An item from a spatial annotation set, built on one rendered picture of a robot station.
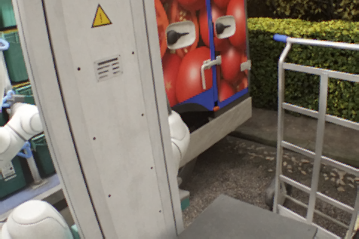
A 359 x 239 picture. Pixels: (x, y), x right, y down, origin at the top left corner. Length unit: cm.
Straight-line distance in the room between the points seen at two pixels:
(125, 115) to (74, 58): 20
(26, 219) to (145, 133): 40
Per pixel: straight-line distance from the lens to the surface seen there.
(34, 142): 161
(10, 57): 153
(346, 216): 225
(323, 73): 149
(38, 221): 84
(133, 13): 72
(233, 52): 245
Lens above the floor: 147
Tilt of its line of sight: 19 degrees down
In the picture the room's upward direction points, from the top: 6 degrees counter-clockwise
